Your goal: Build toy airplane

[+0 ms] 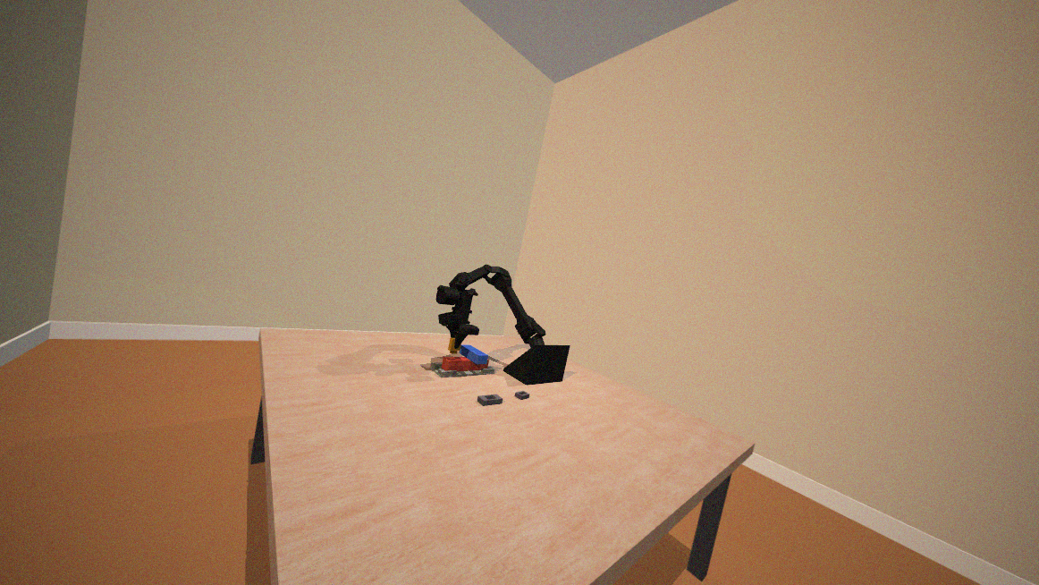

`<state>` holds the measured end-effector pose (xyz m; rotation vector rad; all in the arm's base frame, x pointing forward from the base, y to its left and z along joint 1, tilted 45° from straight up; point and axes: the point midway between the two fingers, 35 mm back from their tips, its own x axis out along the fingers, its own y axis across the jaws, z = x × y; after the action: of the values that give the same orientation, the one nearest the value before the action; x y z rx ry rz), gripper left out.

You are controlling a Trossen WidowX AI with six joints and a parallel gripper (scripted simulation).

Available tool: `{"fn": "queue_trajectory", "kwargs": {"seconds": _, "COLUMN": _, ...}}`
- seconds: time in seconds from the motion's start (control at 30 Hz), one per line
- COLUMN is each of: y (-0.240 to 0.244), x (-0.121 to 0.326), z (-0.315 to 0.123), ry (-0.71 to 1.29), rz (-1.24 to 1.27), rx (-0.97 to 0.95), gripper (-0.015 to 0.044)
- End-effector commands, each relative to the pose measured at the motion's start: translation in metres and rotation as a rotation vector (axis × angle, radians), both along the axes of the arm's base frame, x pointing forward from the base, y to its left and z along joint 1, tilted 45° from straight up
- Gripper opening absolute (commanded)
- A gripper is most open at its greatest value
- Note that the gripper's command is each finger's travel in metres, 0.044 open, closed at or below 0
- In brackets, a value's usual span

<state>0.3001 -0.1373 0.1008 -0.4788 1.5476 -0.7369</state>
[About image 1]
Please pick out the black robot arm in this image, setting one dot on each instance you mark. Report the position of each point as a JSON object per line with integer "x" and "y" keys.
{"x": 457, "y": 295}

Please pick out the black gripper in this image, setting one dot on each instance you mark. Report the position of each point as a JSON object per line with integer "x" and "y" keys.
{"x": 461, "y": 331}

